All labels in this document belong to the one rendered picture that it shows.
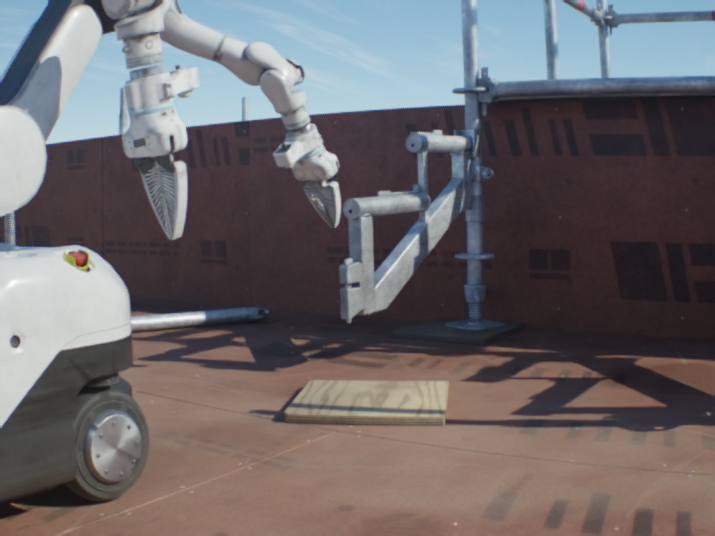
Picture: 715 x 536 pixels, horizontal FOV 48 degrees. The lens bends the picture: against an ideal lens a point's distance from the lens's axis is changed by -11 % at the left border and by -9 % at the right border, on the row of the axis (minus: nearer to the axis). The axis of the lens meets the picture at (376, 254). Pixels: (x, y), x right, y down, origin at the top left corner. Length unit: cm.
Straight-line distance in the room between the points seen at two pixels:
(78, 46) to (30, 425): 62
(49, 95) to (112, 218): 250
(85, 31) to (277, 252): 191
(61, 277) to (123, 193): 267
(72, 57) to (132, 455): 63
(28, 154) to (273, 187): 200
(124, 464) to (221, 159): 225
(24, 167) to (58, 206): 290
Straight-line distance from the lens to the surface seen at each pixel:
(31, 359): 109
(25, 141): 127
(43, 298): 110
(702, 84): 241
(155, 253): 363
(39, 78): 136
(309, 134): 188
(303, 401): 175
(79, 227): 403
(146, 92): 124
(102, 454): 121
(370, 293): 210
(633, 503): 123
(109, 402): 122
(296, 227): 313
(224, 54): 186
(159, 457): 147
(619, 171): 259
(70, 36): 140
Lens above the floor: 44
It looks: 4 degrees down
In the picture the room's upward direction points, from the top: 1 degrees counter-clockwise
